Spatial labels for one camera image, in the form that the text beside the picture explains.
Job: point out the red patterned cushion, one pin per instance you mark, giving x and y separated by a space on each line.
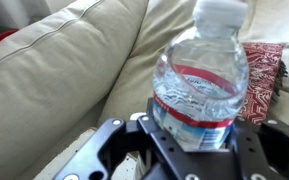
266 73

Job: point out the beige sofa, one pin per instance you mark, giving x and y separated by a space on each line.
93 60

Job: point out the clear plastic water bottle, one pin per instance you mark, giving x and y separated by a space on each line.
201 79

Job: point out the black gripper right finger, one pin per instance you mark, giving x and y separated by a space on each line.
255 152

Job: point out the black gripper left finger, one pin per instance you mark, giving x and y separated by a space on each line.
99 157

